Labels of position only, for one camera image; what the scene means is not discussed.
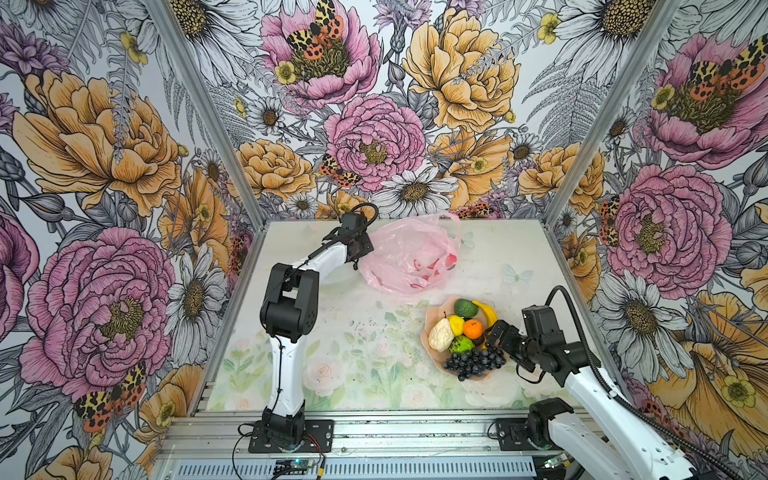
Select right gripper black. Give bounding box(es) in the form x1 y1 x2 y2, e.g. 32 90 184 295
483 320 542 375

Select yellow fake banana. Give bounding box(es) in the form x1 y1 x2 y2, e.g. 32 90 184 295
473 300 499 349

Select pink plastic bag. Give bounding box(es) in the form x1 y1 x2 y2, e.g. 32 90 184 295
358 212 462 295

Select dark fake grapes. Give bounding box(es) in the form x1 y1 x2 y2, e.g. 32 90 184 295
442 349 507 382

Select orange fake fruit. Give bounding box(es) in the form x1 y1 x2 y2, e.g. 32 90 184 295
463 319 484 341

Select small green fake lime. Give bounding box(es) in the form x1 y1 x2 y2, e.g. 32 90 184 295
453 298 479 320

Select beige fake fruit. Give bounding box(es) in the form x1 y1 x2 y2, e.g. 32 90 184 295
427 318 455 352

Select pink scalloped bowl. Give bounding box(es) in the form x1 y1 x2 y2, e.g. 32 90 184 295
421 296 507 381

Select green fake fruit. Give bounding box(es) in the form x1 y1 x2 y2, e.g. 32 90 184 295
449 335 475 354

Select yellow fake lemon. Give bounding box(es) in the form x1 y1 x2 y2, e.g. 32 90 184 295
447 314 465 337

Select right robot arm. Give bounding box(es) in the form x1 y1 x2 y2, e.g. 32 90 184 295
488 306 705 479

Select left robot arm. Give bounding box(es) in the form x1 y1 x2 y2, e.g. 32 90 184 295
257 203 378 450

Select green circuit board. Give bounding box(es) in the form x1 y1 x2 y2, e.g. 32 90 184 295
272 459 312 478

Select left black corrugated cable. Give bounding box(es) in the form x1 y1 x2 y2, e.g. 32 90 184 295
263 202 380 421

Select black corrugated cable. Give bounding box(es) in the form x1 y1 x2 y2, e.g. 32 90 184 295
263 202 380 421
542 284 745 480

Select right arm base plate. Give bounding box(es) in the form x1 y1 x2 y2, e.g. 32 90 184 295
490 417 561 451

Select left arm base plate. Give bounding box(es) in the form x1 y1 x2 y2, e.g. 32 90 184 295
248 419 336 454

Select right black corrugated cable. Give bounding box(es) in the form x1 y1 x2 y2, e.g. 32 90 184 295
542 284 745 480

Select aluminium front rail frame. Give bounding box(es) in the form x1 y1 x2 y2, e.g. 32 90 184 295
152 410 600 479

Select white perforated cable duct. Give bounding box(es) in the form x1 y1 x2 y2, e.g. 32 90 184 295
167 456 537 479

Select left aluminium corner post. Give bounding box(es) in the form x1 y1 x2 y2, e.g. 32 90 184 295
147 1 267 233

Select aluminium corner post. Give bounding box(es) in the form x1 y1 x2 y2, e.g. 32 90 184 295
543 0 680 228
147 1 267 233

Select right aluminium corner post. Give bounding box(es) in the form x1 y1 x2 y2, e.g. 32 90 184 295
543 0 680 228

